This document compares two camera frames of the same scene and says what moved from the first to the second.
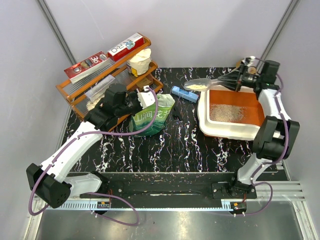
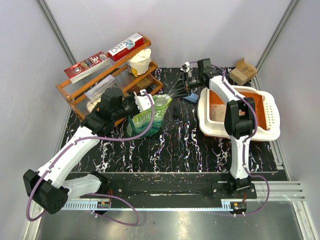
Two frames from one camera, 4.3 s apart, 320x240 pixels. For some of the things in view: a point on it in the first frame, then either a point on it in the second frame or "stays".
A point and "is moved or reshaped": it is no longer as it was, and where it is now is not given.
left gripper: x=134 y=95 stays
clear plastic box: x=98 y=90 stays
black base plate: x=149 y=186 stays
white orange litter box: x=224 y=113 stays
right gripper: x=232 y=76 to x=178 y=90
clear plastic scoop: x=201 y=84 is moved or reshaped
